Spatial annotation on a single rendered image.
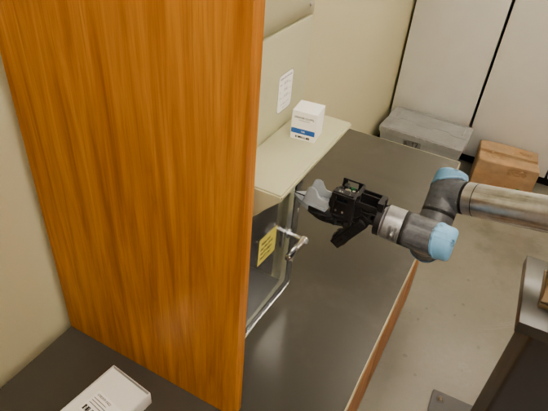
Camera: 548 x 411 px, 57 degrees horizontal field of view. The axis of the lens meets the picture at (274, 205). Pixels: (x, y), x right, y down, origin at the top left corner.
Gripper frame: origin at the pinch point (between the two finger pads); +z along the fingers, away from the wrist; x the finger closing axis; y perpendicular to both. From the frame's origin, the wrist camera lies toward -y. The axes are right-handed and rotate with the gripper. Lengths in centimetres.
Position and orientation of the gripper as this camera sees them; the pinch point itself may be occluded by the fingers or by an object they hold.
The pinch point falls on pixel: (299, 197)
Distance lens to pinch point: 117.1
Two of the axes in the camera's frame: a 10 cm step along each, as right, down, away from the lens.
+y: 0.7, -8.0, -6.0
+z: -8.8, -3.4, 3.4
